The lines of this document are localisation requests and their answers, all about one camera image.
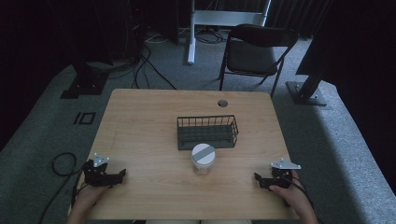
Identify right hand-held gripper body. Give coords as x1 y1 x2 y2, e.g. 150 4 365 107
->
269 157 303 189

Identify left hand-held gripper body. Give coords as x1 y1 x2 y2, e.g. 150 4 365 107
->
81 152 111 188

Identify person's right hand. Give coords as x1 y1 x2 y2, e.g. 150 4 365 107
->
268 169 309 213

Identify person's left hand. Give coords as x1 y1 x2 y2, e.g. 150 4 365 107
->
73 183 110 211

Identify clear jar with white lid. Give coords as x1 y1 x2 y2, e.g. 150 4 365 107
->
190 142 217 175

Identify black metal stand base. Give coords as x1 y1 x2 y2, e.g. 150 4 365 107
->
60 60 110 100
285 63 329 107

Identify black folding chair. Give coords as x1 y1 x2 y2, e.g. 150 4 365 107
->
218 23 300 99

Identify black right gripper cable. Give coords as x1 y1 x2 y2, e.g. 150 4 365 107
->
278 174 316 210

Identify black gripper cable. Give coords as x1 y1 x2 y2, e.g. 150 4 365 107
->
37 151 92 224
278 174 316 210

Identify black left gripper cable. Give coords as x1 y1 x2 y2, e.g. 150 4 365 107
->
37 151 92 224

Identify black wire basket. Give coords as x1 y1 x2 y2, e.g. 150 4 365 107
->
176 114 240 151

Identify black floor cables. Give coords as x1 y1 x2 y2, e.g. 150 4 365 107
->
131 29 177 91

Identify white desk frame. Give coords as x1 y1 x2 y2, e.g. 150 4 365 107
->
186 0 273 65

